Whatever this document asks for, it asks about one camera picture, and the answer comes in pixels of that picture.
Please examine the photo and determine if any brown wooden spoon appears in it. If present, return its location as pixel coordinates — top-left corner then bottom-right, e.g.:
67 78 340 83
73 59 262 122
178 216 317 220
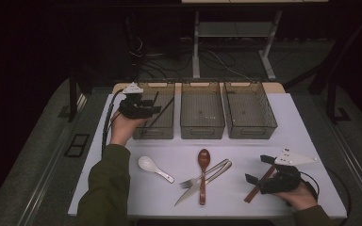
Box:
197 148 211 206

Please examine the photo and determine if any black metal stand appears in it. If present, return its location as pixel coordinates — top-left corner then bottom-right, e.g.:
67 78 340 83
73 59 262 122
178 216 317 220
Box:
58 73 94 123
282 8 362 125

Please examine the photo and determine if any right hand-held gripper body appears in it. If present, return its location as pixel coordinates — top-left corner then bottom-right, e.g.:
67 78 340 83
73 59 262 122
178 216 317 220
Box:
257 149 318 195

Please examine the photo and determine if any white metal desk frame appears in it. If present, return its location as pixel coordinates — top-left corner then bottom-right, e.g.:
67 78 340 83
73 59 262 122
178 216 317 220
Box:
191 10 284 82

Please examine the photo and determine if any metal fork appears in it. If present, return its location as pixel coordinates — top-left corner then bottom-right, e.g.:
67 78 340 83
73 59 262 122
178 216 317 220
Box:
179 158 231 190

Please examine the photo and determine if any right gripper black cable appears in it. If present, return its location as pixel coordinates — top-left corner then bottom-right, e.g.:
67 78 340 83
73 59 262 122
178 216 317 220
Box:
300 170 321 202

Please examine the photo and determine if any transparent grey plastic bin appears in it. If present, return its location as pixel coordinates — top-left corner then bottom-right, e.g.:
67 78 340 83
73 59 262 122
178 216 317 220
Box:
179 79 226 140
127 79 176 140
222 79 279 140

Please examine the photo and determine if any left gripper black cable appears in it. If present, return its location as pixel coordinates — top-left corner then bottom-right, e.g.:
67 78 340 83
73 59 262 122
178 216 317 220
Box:
101 89 126 158

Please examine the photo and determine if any white ceramic spoon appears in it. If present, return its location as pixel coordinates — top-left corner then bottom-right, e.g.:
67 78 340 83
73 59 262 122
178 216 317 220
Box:
138 155 175 185

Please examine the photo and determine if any metal knife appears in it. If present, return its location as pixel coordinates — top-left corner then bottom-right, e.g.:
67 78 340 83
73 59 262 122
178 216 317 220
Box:
173 160 233 207

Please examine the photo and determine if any person's left hand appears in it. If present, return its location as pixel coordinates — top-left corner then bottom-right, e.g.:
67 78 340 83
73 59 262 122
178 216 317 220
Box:
109 107 149 147

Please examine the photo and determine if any person's right hand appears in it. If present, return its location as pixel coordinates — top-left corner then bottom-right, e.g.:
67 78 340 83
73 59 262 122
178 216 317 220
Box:
272 181 319 212

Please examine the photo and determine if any black chopstick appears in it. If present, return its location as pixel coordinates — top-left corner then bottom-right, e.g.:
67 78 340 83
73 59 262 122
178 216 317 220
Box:
142 90 160 128
147 96 175 129

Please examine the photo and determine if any tangle of floor cables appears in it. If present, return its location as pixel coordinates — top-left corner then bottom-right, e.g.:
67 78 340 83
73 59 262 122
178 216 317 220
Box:
125 34 255 82

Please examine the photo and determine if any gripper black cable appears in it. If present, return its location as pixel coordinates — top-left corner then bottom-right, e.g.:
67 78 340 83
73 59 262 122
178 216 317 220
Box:
300 170 321 202
101 89 126 158

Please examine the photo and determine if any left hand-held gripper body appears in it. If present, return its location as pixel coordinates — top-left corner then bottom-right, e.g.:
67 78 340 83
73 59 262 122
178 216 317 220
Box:
118 82 154 120

